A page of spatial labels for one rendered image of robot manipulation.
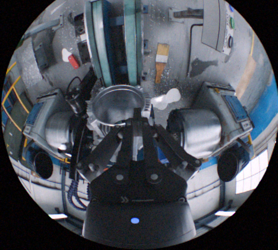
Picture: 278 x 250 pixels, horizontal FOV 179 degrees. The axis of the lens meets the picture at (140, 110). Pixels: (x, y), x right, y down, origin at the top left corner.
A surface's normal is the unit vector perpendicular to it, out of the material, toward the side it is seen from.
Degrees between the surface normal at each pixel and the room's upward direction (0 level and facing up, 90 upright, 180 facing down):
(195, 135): 62
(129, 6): 0
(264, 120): 90
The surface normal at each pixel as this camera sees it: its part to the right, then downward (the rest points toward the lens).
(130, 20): 0.03, 0.77
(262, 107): -1.00, 0.03
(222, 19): -0.89, 0.37
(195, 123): 0.00, -0.51
